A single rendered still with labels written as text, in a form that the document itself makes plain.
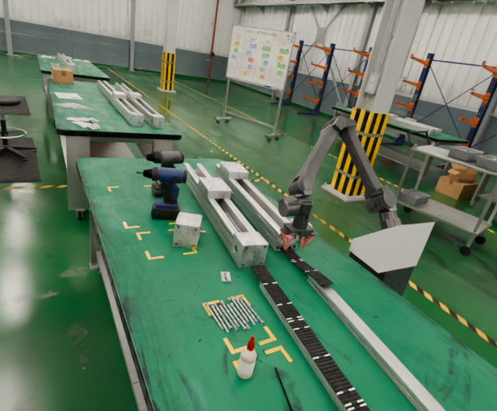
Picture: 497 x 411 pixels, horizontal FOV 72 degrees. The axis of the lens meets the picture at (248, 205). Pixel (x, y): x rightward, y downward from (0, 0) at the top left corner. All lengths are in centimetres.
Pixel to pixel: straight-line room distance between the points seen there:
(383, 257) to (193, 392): 89
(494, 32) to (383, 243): 834
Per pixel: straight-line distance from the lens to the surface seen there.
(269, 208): 156
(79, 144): 290
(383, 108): 452
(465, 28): 990
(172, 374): 90
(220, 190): 154
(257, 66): 715
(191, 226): 127
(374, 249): 147
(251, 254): 123
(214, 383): 89
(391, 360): 106
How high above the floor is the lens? 147
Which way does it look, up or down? 23 degrees down
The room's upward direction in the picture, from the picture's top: 11 degrees clockwise
